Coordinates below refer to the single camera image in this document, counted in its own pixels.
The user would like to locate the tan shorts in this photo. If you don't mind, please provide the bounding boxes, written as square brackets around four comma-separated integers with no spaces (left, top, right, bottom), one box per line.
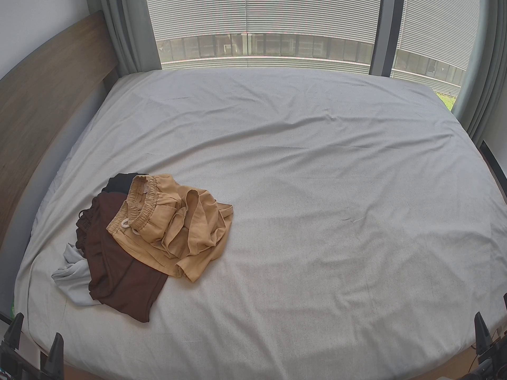
[106,174,234,283]

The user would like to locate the bed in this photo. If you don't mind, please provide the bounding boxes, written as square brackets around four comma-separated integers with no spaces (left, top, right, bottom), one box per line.
[0,9,507,380]

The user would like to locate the grey-green curtain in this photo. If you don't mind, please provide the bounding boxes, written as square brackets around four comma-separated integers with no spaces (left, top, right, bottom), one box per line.
[449,0,507,145]
[83,0,163,79]

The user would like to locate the black garment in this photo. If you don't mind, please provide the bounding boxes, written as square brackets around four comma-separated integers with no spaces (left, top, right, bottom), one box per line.
[101,173,149,195]

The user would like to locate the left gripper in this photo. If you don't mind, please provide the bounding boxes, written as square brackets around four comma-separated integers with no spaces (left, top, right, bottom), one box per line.
[0,312,65,380]

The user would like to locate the brown garment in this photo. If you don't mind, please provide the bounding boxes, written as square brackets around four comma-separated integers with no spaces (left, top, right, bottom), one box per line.
[75,192,169,324]

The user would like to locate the window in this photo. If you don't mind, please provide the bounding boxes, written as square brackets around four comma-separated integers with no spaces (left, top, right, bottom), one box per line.
[143,0,486,94]

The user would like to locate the pale grey garment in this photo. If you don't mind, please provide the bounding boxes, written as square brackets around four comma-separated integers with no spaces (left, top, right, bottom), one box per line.
[51,242,96,307]

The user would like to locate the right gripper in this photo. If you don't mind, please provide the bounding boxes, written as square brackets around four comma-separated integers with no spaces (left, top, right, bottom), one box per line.
[473,292,507,380]

